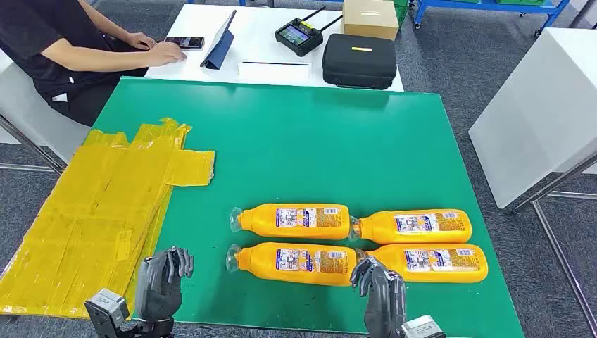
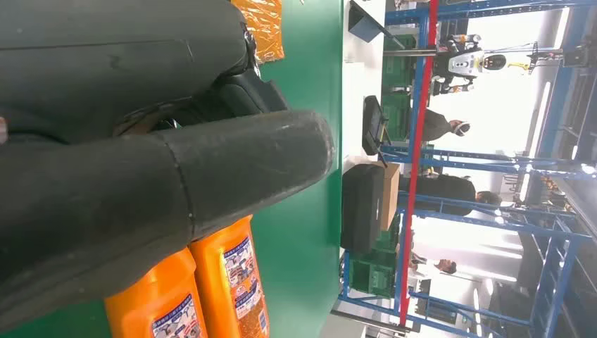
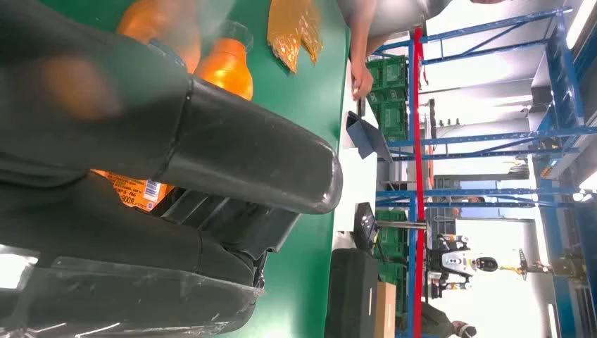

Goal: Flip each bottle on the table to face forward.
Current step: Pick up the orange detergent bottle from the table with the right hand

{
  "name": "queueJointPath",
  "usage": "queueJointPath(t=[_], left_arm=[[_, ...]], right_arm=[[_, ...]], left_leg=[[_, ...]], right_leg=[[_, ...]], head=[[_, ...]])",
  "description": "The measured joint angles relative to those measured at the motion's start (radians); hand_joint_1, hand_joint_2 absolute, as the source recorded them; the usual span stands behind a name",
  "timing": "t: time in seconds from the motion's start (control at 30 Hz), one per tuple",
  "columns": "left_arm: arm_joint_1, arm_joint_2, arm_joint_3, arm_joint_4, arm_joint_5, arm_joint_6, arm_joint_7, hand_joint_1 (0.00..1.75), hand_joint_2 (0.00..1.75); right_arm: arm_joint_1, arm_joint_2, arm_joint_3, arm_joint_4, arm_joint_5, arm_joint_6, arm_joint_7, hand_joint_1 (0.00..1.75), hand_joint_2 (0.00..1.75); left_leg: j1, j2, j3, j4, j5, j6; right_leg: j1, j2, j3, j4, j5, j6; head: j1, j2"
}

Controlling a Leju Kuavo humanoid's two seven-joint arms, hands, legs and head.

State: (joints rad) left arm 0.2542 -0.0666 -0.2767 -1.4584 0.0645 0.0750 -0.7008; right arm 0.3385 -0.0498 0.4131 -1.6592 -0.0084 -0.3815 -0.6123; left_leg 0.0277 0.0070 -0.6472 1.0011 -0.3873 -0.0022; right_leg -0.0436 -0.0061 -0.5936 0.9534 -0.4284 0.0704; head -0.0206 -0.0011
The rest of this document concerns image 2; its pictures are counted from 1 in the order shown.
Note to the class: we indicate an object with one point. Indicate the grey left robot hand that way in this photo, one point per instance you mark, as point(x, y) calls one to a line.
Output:
point(93, 70)

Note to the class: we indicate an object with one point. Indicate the orange bottle clear cap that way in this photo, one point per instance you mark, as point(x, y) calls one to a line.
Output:
point(154, 289)
point(210, 289)

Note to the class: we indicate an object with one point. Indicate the tablet with blue cover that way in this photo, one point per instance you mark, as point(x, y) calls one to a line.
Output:
point(366, 25)

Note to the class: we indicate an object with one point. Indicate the black carry case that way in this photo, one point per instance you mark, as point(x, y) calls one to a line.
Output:
point(361, 210)

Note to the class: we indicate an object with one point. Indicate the green table mat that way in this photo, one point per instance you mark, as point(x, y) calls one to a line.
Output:
point(298, 233)

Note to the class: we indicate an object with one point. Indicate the yellow plastic sheet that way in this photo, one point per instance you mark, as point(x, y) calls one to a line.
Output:
point(263, 28)

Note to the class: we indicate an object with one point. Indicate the white humanoid robot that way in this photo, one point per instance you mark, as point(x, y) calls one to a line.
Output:
point(466, 63)

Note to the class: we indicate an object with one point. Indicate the white desk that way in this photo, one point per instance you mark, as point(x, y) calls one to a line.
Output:
point(354, 79)

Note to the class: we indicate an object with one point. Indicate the green crate stack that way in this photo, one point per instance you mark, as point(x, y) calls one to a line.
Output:
point(373, 275)
point(396, 74)

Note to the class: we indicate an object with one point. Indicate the red pole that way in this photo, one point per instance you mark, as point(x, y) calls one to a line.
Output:
point(416, 154)

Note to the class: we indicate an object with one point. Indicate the cardboard box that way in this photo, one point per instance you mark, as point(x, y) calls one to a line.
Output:
point(391, 196)

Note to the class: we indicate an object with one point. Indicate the blue metal rack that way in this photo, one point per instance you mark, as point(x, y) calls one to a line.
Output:
point(552, 280)
point(557, 98)

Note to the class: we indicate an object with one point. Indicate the person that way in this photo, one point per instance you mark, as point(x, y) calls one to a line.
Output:
point(447, 266)
point(443, 189)
point(436, 126)

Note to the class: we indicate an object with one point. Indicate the black remote controller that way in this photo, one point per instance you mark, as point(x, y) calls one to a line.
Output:
point(371, 123)

